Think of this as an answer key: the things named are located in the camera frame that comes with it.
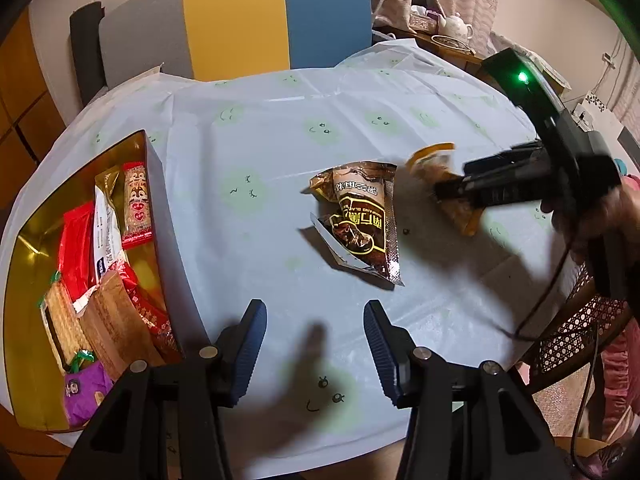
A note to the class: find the white blue tube sachet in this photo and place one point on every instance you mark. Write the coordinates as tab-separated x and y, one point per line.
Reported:
106	237

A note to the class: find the brown dried meat packet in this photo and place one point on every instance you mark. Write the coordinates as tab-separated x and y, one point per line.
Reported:
115	329

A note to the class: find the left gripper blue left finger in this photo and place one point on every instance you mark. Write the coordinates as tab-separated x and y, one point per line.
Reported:
239	345

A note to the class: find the large red snack packet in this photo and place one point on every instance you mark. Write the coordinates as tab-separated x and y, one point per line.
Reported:
75	253

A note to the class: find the purple snack packet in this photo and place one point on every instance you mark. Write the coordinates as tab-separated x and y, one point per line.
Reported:
84	391

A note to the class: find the chipmunk grain bar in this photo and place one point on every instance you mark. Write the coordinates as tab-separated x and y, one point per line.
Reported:
137	209

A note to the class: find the pale blue smiley tablecloth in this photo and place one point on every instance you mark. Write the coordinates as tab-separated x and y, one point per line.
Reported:
307	195

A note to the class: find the wooden side table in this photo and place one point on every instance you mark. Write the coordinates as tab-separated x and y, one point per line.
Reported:
472	63

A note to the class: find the tissue box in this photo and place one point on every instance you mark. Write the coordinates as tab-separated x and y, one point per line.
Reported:
424	20

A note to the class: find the green cracker packet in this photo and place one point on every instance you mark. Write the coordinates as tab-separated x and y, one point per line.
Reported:
69	344

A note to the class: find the small red candy packet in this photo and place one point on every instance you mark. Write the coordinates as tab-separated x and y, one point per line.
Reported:
154	318

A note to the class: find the orange zip seed bag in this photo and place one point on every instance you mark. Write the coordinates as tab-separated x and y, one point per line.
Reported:
445	189

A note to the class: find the person right hand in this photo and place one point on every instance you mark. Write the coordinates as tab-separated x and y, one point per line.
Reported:
606	238

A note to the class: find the brown chocolate bread packet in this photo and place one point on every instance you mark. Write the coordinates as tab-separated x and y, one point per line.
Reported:
361	232

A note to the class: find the grey yellow blue chair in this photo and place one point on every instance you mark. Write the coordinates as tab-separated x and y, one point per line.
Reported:
209	40

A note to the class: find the white teapot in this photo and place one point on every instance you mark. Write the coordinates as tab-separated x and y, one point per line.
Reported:
454	27

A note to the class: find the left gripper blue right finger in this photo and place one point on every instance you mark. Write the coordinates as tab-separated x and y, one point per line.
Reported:
399	371

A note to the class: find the golden tin box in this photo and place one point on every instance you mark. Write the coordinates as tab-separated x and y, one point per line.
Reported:
64	181

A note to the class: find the round tray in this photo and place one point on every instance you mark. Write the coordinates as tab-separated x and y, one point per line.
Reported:
454	44

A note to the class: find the wicker chair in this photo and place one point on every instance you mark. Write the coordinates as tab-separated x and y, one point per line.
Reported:
568	342

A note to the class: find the white red Rosekiss packet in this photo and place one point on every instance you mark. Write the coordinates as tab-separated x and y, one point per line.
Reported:
81	303

